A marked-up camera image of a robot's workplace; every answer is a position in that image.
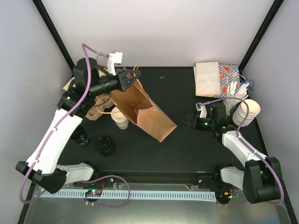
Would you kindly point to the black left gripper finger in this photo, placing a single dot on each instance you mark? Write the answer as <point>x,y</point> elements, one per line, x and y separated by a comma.
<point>133,73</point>
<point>132,80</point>

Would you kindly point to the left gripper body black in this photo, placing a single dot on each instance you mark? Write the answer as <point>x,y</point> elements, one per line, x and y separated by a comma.
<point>121,75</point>

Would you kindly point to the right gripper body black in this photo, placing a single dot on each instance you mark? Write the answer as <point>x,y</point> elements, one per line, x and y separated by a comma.
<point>202,126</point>

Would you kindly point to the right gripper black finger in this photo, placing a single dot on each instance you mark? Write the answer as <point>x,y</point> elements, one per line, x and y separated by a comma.
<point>188,121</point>
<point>189,117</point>

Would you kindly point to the brown kraft paper bag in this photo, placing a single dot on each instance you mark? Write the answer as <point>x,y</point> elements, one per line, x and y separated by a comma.
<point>140,109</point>

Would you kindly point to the white paper cup black print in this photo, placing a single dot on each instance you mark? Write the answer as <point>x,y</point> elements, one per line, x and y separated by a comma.
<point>121,121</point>

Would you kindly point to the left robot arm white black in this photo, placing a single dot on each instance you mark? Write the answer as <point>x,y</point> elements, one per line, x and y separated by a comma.
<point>91,80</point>

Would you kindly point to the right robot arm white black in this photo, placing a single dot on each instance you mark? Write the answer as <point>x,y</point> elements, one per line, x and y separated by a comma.
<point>260,180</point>

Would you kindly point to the stack of white paper cups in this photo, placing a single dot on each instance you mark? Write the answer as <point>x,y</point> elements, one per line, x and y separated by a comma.
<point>246,112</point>

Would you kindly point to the stacked pulp cup carriers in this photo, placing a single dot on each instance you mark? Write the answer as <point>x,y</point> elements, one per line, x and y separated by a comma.
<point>97,111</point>

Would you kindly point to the white paper bag brown trim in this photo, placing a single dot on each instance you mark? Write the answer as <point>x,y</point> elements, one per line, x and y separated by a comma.
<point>207,79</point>

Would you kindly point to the bundle of white straws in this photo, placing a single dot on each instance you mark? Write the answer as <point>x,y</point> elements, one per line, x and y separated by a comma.
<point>234,95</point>

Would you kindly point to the blue checkered paper bag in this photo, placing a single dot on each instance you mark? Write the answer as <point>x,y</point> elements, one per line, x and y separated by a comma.
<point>228,74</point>

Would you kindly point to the black lid stack left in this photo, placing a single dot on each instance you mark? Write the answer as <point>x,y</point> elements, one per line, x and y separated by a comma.
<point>105,145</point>

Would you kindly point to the black cup with blue band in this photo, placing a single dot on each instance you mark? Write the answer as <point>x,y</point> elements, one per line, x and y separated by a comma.
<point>80,136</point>

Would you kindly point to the tan paper bag with handles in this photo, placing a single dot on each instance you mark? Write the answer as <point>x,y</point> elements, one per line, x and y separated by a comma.
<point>71,82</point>

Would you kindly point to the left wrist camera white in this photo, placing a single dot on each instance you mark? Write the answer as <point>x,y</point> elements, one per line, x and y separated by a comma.
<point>114,58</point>

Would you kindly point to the black frame post left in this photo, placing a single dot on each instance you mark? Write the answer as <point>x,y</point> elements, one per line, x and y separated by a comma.
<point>53,31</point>

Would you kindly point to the black frame post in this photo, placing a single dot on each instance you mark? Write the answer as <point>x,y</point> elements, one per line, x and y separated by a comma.
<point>53,31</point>
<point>260,33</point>

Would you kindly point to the light blue cable duct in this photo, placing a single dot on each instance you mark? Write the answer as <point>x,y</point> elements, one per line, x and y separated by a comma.
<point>137,195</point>

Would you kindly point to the black frame post right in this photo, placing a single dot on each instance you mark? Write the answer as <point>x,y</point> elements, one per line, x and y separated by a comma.
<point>260,33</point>

